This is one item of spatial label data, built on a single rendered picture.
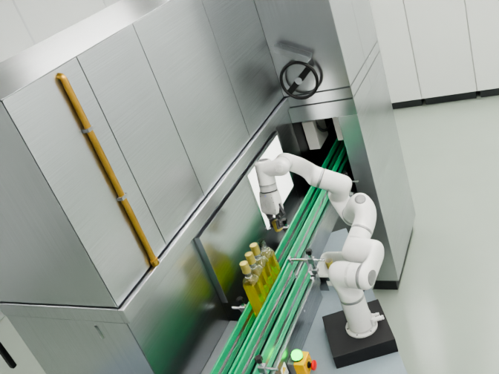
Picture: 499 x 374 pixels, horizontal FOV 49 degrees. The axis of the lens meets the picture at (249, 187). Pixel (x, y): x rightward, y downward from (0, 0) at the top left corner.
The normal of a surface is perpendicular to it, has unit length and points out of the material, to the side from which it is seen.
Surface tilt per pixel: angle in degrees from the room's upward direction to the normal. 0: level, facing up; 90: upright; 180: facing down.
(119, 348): 90
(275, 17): 90
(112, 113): 90
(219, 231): 90
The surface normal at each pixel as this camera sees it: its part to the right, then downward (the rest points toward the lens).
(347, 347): -0.33, -0.84
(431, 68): -0.37, 0.54
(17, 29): 0.87, -0.07
